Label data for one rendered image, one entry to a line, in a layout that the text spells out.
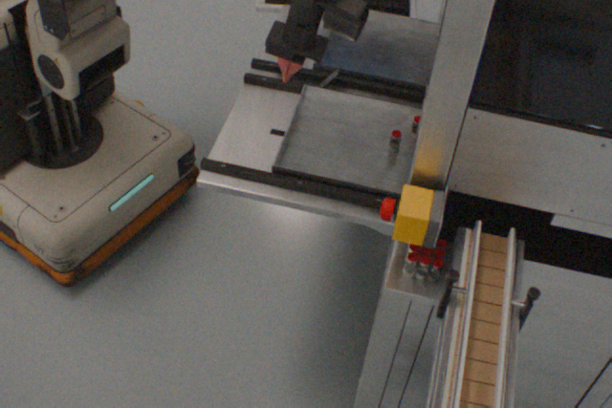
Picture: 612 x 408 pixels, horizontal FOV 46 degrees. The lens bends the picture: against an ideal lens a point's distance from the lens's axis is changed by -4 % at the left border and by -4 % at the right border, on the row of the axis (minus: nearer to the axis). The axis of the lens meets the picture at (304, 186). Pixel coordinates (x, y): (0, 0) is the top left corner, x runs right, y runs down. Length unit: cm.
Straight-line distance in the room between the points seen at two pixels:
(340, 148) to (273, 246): 99
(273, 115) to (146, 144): 89
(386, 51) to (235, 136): 47
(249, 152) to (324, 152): 15
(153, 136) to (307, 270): 66
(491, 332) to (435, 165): 29
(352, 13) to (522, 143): 34
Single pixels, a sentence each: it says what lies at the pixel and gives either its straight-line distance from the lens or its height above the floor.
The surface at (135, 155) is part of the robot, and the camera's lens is 238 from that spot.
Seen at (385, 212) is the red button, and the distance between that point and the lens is 125.
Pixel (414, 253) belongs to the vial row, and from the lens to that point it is 131.
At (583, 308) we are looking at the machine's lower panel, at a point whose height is 77.
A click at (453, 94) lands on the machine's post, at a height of 122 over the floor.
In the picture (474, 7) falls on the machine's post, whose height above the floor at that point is 138.
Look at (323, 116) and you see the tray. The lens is 160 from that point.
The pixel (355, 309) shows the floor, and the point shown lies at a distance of 235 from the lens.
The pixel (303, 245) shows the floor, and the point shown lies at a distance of 248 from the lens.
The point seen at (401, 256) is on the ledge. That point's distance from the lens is 136.
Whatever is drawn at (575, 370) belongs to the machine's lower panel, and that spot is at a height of 55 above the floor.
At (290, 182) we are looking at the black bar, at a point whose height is 90.
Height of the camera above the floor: 194
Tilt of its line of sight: 47 degrees down
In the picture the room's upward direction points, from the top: 5 degrees clockwise
